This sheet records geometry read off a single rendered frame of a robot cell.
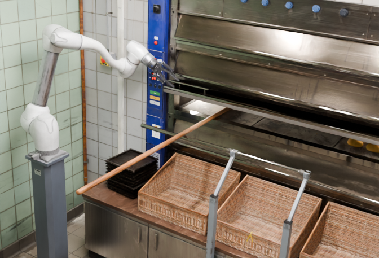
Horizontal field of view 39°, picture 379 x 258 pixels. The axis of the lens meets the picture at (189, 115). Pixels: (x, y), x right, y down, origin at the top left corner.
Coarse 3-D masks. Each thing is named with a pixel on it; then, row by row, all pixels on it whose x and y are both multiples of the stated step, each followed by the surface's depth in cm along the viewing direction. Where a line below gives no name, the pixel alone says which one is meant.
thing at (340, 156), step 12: (180, 108) 397; (216, 120) 378; (228, 120) 378; (252, 132) 364; (264, 132) 361; (288, 144) 352; (300, 144) 347; (312, 144) 345; (336, 156) 336; (348, 156) 331; (360, 156) 331
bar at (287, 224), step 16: (160, 128) 360; (208, 144) 341; (256, 160) 324; (224, 176) 327; (304, 176) 308; (208, 224) 329; (288, 224) 297; (208, 240) 333; (288, 240) 301; (208, 256) 336
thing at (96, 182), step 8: (216, 112) 384; (208, 120) 372; (192, 128) 356; (176, 136) 341; (160, 144) 328; (168, 144) 333; (144, 152) 316; (152, 152) 320; (136, 160) 308; (120, 168) 297; (104, 176) 287; (112, 176) 292; (88, 184) 278; (96, 184) 281; (80, 192) 271
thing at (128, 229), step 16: (96, 192) 396; (112, 192) 397; (96, 208) 390; (112, 208) 380; (128, 208) 376; (96, 224) 395; (112, 224) 385; (128, 224) 376; (144, 224) 368; (160, 224) 359; (96, 240) 400; (112, 240) 391; (128, 240) 381; (144, 240) 372; (160, 240) 364; (176, 240) 356; (192, 240) 347; (96, 256) 412; (112, 256) 395; (128, 256) 386; (144, 256) 376; (160, 256) 368; (176, 256) 360; (192, 256) 352; (224, 256) 337; (240, 256) 329
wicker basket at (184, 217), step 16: (160, 176) 389; (208, 176) 388; (144, 192) 375; (160, 192) 394; (176, 192) 399; (192, 192) 395; (208, 192) 389; (224, 192) 360; (144, 208) 370; (160, 208) 362; (176, 208) 355; (192, 208) 378; (208, 208) 379; (176, 224) 358; (192, 224) 352
